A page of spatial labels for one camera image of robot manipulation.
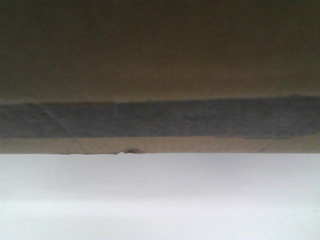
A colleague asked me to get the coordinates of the brown cardboard box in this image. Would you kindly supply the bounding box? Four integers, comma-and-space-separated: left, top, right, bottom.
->
0, 0, 320, 154

